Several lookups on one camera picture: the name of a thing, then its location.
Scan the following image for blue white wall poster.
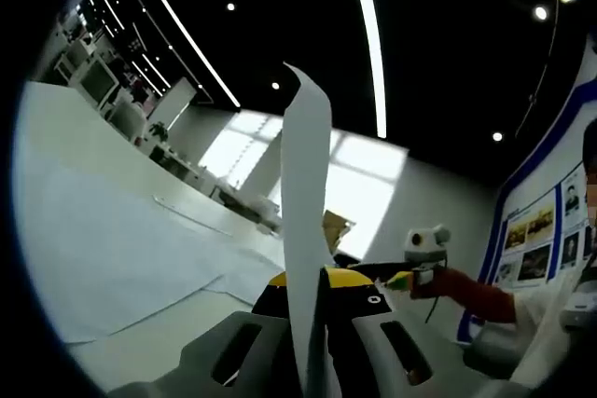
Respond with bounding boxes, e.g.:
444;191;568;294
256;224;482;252
456;29;597;348

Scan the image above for curved ceiling light strip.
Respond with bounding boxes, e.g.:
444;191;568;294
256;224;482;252
132;0;242;108

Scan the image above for white printing papers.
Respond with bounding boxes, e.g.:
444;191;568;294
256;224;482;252
13;155;290;344

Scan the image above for white printing paper sheet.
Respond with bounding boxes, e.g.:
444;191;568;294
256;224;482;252
279;61;338;398

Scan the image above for person's right hand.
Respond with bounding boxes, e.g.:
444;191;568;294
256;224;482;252
411;269;473;302

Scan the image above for brown cardboard box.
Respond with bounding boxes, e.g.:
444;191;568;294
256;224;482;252
321;210;355;254

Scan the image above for white grey office chair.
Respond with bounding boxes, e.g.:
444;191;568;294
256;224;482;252
111;99;146;138

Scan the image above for straight ceiling light strip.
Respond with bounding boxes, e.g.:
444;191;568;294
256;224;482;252
347;0;388;139

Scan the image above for wide bright window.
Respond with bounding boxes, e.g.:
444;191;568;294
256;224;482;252
321;130;407;259

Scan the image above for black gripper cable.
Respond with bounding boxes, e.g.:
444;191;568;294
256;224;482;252
424;297;443;324

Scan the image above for white table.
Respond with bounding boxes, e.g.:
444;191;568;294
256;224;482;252
12;80;337;394

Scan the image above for grey chest-worn device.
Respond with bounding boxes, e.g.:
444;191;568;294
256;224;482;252
559;276;597;330

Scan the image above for narrow bright window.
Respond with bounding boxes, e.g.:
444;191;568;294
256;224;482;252
200;111;284;189

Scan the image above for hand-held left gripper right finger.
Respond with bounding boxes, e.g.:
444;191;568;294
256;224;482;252
319;266;472;398

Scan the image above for white framed office chair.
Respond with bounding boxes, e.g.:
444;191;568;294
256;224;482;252
76;60;120;105

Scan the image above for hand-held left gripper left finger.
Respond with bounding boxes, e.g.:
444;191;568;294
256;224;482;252
107;271;304;398

